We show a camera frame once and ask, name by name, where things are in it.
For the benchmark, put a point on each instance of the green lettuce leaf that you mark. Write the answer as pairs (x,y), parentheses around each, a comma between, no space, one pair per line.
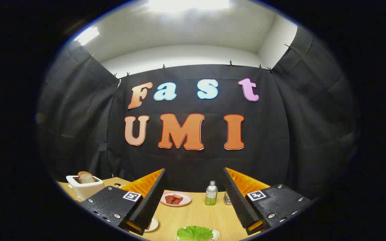
(194,233)

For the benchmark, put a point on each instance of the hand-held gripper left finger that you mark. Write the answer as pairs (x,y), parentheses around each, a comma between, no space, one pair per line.
(152,201)

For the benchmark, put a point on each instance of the pink round plate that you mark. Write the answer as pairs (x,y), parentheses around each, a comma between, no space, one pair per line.
(187,198)

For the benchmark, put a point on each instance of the white round plate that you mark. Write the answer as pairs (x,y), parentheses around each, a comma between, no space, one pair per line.
(154,223)

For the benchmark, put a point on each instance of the toasted bread slice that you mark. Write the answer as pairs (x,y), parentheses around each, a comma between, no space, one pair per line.
(86,177)

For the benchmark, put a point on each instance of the white rectangular plate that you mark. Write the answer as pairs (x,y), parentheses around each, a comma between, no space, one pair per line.
(216,235)

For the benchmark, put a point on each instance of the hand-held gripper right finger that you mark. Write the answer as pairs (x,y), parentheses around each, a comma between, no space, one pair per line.
(238,201)

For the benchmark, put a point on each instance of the green label metal bottle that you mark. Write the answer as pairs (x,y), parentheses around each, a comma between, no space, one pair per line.
(211,195)

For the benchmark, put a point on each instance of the white toaster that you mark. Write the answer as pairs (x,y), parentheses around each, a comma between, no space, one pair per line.
(85,191)

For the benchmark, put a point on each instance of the ceiling light panel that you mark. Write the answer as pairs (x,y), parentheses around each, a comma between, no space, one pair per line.
(86,35)
(188,4)

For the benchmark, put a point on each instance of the brown meat slice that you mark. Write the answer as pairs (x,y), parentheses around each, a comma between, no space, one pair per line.
(170,199)

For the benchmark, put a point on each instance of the black backdrop cloth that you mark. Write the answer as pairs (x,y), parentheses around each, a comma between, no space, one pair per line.
(193,160)

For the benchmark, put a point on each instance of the red sausage slice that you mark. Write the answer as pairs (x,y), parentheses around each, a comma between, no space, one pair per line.
(177,196)

